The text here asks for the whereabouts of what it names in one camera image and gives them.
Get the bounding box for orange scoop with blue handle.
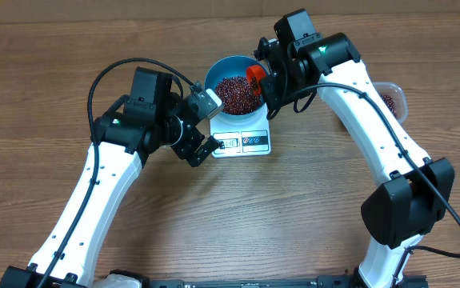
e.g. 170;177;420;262
246;64;267;96

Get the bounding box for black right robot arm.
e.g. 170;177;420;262
254;9;454;287

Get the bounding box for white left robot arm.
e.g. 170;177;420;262
0;67;223;288

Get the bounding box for white digital kitchen scale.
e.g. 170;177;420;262
210;104;272;158

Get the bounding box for red beans in bowl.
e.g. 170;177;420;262
215;76;262;115

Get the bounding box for teal plastic bowl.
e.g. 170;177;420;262
205;55;269;105

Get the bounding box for red adzuki beans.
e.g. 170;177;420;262
380;94;397;118

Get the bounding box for clear plastic food container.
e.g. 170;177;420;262
373;82;409;124

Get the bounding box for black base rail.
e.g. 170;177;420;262
93;262;429;288

